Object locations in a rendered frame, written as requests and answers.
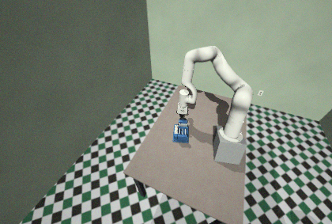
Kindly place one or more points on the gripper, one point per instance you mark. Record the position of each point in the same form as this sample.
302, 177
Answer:
181, 110

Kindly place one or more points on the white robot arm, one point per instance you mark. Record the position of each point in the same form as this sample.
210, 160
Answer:
241, 99

